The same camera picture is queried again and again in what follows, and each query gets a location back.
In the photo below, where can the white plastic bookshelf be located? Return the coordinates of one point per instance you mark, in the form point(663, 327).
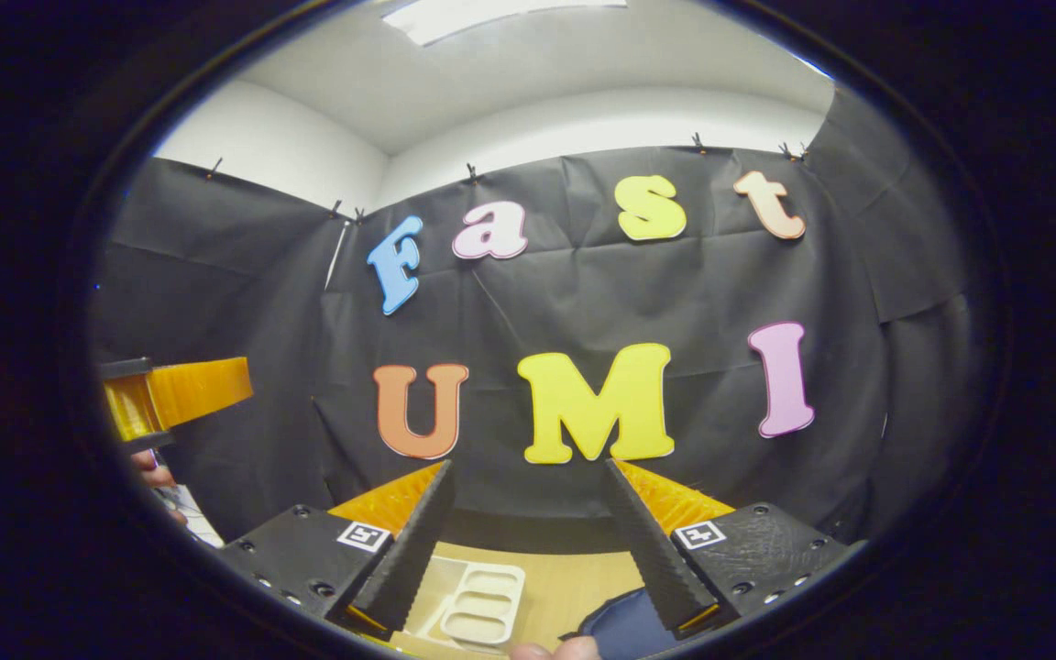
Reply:
point(482, 605)

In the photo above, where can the row of black cloth clips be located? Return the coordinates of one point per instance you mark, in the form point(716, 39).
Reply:
point(471, 174)

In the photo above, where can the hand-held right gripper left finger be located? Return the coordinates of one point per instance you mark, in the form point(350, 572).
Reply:
point(404, 550)

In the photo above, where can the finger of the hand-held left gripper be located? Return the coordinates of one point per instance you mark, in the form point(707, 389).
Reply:
point(198, 390)

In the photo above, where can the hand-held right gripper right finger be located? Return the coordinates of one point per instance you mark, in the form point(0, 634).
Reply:
point(656, 550)

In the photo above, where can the ceiling light panel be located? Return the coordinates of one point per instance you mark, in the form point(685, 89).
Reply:
point(500, 14)

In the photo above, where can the blue schoolbag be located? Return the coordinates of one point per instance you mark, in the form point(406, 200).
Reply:
point(624, 628)

